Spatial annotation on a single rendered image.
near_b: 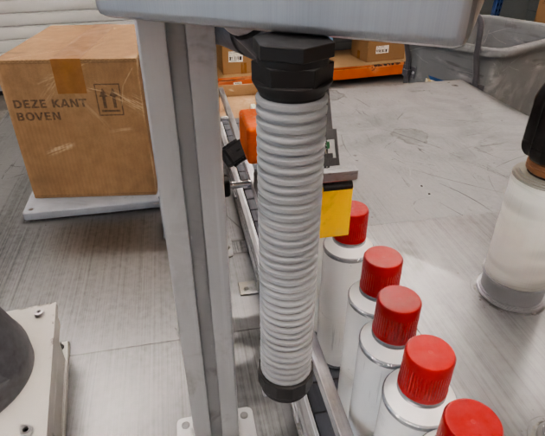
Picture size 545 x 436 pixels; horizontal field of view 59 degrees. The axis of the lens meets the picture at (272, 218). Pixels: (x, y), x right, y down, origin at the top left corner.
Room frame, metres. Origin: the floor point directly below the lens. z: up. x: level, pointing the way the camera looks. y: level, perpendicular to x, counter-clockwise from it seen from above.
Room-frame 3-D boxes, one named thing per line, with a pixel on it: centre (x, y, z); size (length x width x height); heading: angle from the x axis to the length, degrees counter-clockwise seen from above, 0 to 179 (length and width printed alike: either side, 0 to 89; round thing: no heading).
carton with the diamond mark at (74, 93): (0.98, 0.36, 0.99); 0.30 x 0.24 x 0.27; 4
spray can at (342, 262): (0.40, -0.08, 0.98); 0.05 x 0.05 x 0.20
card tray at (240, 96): (1.36, 0.12, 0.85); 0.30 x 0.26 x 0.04; 11
